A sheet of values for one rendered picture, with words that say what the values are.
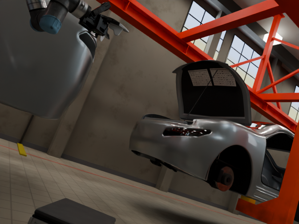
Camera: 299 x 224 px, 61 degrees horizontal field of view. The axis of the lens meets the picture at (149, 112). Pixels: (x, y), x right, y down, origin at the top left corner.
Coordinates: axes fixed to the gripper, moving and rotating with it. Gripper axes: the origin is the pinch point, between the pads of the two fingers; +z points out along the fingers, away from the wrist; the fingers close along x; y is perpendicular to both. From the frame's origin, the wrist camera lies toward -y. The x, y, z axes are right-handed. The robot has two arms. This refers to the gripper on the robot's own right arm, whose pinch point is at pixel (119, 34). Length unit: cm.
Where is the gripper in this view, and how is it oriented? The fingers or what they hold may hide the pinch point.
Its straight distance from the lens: 128.1
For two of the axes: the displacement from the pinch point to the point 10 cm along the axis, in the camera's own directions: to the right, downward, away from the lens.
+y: -2.5, 9.3, -2.8
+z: 6.5, 3.7, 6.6
